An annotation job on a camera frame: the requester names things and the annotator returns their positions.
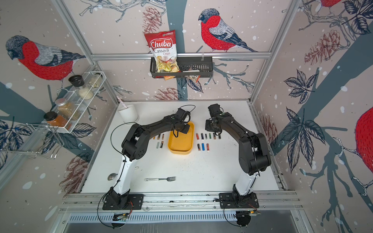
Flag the black lid spice jar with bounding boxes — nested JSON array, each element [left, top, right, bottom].
[[69, 75, 94, 100]]

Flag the pale spice jar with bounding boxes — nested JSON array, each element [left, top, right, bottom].
[[88, 73, 103, 88]]

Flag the yellow plastic storage box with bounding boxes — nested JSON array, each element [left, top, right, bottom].
[[168, 121, 195, 155]]

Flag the silver lid spice jar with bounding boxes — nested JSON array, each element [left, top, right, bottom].
[[55, 98, 81, 121]]

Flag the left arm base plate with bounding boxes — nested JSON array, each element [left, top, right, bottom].
[[103, 192, 144, 210]]

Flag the wire hanger rack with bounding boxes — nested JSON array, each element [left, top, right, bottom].
[[1, 121, 65, 164]]

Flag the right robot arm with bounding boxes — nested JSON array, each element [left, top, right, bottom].
[[205, 103, 272, 204]]

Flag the metal spoon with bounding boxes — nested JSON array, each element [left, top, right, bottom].
[[107, 166, 139, 181]]

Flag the white ceramic cup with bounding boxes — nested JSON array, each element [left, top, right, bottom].
[[117, 104, 139, 123]]

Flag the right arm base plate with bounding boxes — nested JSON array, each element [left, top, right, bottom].
[[219, 192, 259, 209]]

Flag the metal fork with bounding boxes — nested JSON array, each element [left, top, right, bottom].
[[144, 177, 176, 182]]

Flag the black wall basket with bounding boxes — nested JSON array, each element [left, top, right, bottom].
[[150, 56, 213, 79]]

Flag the red Chuba cassava chips bag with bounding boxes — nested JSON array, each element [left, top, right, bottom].
[[144, 30, 180, 73]]

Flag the white wire spice rack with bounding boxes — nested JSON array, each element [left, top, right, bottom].
[[52, 71, 106, 134]]

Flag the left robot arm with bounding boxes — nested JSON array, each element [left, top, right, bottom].
[[108, 108, 191, 203]]

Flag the orange spice jar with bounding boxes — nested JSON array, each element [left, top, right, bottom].
[[44, 111, 71, 129]]

